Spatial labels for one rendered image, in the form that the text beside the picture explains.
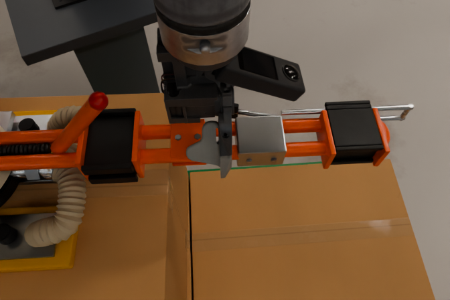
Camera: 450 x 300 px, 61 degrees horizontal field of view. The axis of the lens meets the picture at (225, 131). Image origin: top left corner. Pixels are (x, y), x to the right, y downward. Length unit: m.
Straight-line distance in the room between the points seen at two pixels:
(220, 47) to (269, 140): 0.23
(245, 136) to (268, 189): 0.57
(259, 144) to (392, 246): 0.67
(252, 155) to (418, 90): 1.69
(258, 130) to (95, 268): 0.33
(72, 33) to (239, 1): 0.93
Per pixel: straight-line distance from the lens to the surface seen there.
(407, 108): 0.64
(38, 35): 1.26
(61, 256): 0.67
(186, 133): 0.56
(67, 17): 1.28
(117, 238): 0.67
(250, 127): 0.56
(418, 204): 1.85
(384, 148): 0.58
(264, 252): 1.06
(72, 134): 0.55
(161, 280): 0.64
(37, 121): 0.78
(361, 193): 1.16
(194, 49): 0.36
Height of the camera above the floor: 1.57
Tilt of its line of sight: 60 degrees down
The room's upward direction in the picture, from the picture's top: straight up
